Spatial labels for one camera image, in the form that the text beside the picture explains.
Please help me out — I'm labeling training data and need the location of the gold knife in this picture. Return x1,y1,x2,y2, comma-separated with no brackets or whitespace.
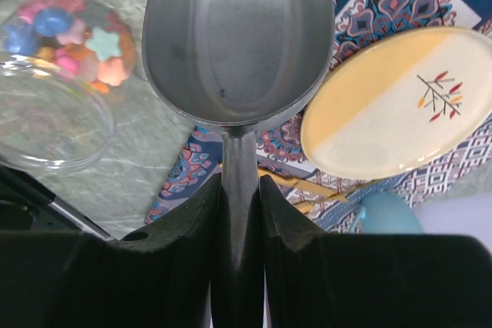
258,168,348,203

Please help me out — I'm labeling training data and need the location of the metal candy scoop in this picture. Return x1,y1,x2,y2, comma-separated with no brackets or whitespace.
142,0,334,327

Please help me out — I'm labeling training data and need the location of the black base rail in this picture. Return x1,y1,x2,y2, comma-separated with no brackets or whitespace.
1,166,112,240

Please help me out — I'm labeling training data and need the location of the clear plastic candy jar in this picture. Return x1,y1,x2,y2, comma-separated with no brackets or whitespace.
1,0,137,171

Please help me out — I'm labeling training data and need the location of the cream yellow plate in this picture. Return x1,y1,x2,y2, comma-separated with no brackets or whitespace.
301,27,491,180

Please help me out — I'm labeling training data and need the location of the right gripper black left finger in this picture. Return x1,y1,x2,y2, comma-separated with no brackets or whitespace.
49,174,222,328

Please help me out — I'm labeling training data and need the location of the light blue mug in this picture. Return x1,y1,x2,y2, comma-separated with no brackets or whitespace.
348,191,424,234

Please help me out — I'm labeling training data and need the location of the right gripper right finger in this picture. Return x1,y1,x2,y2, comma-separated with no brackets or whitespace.
260,176,491,327

